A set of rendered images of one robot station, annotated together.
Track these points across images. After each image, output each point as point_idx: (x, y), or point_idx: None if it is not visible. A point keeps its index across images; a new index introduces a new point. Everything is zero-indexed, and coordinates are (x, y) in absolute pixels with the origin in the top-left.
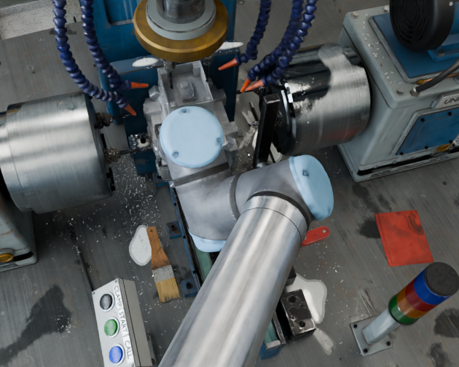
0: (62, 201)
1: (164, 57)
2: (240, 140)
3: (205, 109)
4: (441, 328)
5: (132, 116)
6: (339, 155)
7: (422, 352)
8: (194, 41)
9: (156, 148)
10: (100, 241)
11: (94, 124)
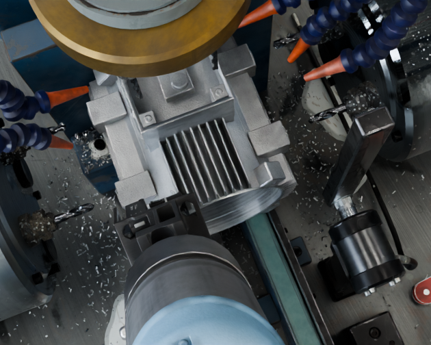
0: None
1: (111, 72)
2: (282, 98)
3: (242, 326)
4: None
5: (70, 109)
6: None
7: None
8: (178, 25)
9: (123, 335)
10: (50, 335)
11: None
